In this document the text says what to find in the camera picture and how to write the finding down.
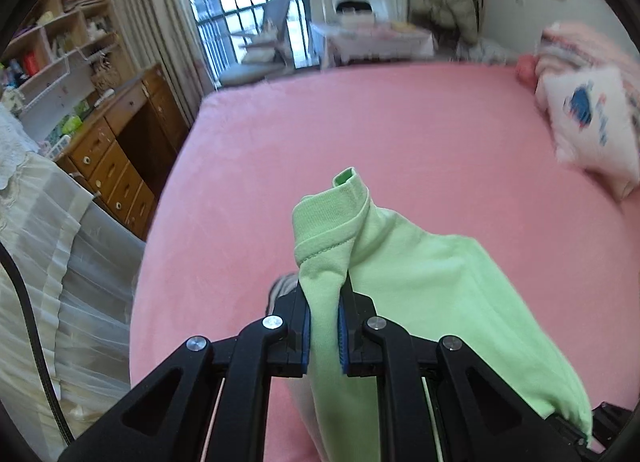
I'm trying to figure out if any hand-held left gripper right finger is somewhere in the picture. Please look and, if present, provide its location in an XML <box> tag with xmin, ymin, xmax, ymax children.
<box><xmin>337</xmin><ymin>287</ymin><xmax>603</xmax><ymax>462</ymax></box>

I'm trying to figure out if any pink bed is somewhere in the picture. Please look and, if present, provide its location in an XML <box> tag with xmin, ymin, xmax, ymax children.
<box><xmin>129</xmin><ymin>62</ymin><xmax>626</xmax><ymax>462</ymax></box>

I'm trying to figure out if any wooden desk with drawers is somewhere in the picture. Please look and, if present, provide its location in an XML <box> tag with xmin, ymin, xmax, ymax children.
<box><xmin>52</xmin><ymin>64</ymin><xmax>193</xmax><ymax>240</ymax></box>

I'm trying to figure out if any folded patterned quilt pile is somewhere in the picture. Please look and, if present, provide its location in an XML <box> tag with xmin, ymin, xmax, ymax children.
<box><xmin>535</xmin><ymin>21</ymin><xmax>640</xmax><ymax>108</ymax></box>

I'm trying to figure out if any small cloth-covered table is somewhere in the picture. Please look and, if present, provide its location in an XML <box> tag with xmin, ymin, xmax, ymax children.
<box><xmin>310</xmin><ymin>19</ymin><xmax>436</xmax><ymax>70</ymax></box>

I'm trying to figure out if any beige patterned curtain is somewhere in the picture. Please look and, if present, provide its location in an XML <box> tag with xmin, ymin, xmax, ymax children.
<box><xmin>105</xmin><ymin>0</ymin><xmax>221</xmax><ymax>128</ymax></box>

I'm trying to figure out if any striped folded garment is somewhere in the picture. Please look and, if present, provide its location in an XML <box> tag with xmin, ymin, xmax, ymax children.
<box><xmin>268</xmin><ymin>274</ymin><xmax>301</xmax><ymax>310</ymax></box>

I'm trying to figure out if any light green t-shirt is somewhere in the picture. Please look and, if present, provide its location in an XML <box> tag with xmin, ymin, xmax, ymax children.
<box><xmin>291</xmin><ymin>167</ymin><xmax>594</xmax><ymax>462</ymax></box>

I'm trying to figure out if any wooden bookshelf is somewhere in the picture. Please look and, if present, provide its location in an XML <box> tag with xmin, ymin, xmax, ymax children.
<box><xmin>0</xmin><ymin>0</ymin><xmax>123</xmax><ymax>153</ymax></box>

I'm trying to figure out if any black cable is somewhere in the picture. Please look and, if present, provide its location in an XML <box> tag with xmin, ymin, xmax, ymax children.
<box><xmin>0</xmin><ymin>242</ymin><xmax>76</xmax><ymax>445</ymax></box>

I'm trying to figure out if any white basket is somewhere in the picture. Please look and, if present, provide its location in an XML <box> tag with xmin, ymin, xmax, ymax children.
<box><xmin>334</xmin><ymin>0</ymin><xmax>376</xmax><ymax>25</ymax></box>

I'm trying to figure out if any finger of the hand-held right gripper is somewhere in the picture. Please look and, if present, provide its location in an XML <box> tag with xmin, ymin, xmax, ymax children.
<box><xmin>547</xmin><ymin>412</ymin><xmax>591</xmax><ymax>449</ymax></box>

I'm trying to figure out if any white lace cloth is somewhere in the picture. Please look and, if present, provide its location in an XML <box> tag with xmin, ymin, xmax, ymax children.
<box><xmin>0</xmin><ymin>102</ymin><xmax>148</xmax><ymax>443</ymax></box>

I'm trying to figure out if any window with black bars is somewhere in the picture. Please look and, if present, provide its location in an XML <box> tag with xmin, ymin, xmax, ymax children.
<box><xmin>175</xmin><ymin>0</ymin><xmax>313</xmax><ymax>88</ymax></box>

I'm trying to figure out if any grey office chair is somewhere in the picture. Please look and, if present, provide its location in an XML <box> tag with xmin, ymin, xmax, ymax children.
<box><xmin>220</xmin><ymin>0</ymin><xmax>301</xmax><ymax>88</ymax></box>

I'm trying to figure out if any white printed pillow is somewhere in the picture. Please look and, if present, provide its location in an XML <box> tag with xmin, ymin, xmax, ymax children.
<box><xmin>535</xmin><ymin>67</ymin><xmax>640</xmax><ymax>200</ymax></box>

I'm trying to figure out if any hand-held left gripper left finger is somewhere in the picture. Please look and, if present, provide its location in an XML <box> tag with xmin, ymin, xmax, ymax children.
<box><xmin>57</xmin><ymin>278</ymin><xmax>312</xmax><ymax>462</ymax></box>

